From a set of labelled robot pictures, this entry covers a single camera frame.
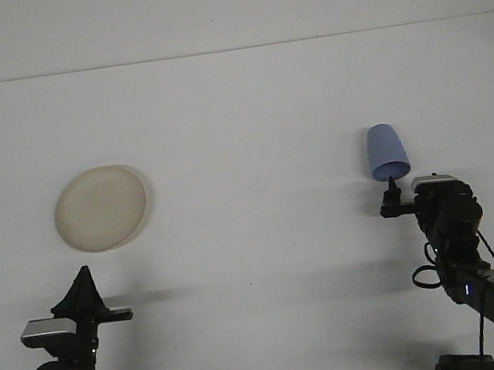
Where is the pale round plate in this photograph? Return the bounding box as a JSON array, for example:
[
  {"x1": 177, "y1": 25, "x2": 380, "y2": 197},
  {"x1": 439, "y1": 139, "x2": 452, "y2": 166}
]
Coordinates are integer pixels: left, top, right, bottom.
[{"x1": 47, "y1": 158, "x2": 162, "y2": 260}]

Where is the pale blue cup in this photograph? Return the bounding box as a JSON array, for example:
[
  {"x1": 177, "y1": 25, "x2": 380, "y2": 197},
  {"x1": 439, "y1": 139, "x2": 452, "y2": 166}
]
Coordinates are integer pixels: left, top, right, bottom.
[{"x1": 362, "y1": 120, "x2": 413, "y2": 185}]

